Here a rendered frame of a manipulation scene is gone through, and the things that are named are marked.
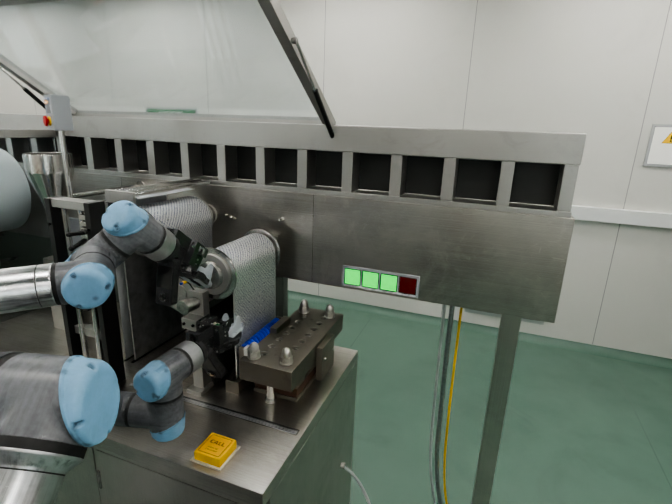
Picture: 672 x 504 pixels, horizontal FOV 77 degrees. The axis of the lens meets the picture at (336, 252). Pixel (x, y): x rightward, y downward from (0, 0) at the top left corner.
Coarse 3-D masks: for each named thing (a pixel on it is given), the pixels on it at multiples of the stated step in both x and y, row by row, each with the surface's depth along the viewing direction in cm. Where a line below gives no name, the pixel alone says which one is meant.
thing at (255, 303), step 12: (264, 276) 131; (240, 288) 119; (252, 288) 125; (264, 288) 132; (240, 300) 120; (252, 300) 126; (264, 300) 133; (240, 312) 121; (252, 312) 127; (264, 312) 135; (252, 324) 128; (264, 324) 136
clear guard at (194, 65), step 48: (96, 0) 103; (144, 0) 99; (192, 0) 96; (240, 0) 93; (0, 48) 133; (48, 48) 127; (96, 48) 122; (144, 48) 117; (192, 48) 112; (240, 48) 108; (96, 96) 149; (144, 96) 142; (192, 96) 135; (240, 96) 129; (288, 96) 123
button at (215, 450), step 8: (208, 440) 101; (216, 440) 101; (224, 440) 101; (232, 440) 101; (200, 448) 98; (208, 448) 99; (216, 448) 99; (224, 448) 99; (232, 448) 100; (200, 456) 97; (208, 456) 96; (216, 456) 96; (224, 456) 97; (216, 464) 96
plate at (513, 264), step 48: (192, 192) 152; (240, 192) 145; (288, 192) 139; (288, 240) 143; (336, 240) 137; (384, 240) 131; (432, 240) 126; (480, 240) 121; (528, 240) 116; (432, 288) 130; (480, 288) 124; (528, 288) 120
